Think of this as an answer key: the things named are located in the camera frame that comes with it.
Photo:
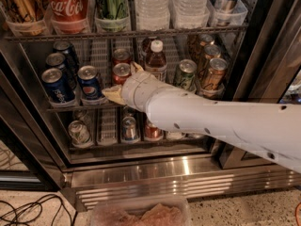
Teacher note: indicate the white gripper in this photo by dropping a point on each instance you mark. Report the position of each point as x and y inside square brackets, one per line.
[133, 88]

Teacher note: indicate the red coke can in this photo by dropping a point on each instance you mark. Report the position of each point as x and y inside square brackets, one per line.
[121, 55]
[120, 73]

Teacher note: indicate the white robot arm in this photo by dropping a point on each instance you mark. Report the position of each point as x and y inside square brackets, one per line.
[270, 131]

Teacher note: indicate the front right pepsi can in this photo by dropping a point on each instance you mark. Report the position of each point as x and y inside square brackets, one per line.
[91, 86]

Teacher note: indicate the pepsi can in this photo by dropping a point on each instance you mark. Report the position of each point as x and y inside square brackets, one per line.
[68, 50]
[57, 86]
[91, 86]
[59, 61]

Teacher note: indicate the bottom shelf blue silver can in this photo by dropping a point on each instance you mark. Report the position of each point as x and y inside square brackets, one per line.
[129, 128]

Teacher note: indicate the rear left pepsi can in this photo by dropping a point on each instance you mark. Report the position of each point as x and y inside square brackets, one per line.
[68, 50]

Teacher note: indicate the bottom shelf red can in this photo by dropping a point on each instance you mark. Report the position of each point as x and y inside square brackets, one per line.
[152, 133]

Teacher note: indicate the green can middle shelf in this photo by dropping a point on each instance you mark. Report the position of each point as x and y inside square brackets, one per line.
[185, 74]

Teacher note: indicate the front left pepsi can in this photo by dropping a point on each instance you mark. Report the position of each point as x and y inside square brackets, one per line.
[57, 86]

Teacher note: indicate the top shelf green can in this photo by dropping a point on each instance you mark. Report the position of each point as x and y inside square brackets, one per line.
[112, 14]

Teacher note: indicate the bottom shelf silver green can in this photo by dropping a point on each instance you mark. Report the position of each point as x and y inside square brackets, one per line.
[80, 136]

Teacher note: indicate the middle left pepsi can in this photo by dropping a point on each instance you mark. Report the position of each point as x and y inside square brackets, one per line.
[59, 61]

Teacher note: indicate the steel fridge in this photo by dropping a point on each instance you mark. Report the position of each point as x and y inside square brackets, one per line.
[260, 40]

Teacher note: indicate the rear gold can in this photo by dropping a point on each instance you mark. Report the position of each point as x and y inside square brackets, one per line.
[202, 43]

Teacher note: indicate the middle gold can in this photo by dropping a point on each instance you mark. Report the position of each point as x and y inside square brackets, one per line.
[209, 51]

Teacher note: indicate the front gold can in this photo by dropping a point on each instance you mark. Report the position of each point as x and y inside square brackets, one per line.
[214, 74]

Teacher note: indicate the top shelf coca-cola can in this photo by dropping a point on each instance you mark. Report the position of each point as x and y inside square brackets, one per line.
[68, 15]

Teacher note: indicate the top shelf gold can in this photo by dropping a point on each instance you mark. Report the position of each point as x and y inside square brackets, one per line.
[25, 15]

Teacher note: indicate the brown tea bottle white cap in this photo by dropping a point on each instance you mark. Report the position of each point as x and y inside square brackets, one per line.
[155, 61]

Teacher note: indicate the left water bottle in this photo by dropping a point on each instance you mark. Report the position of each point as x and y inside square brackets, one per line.
[152, 5]

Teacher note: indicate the water bottle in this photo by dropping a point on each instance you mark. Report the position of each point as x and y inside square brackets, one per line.
[152, 5]
[189, 14]

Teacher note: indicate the right water bottle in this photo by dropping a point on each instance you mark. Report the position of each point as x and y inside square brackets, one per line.
[189, 14]

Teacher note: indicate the clear plastic container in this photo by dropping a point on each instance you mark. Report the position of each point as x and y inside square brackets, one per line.
[167, 210]

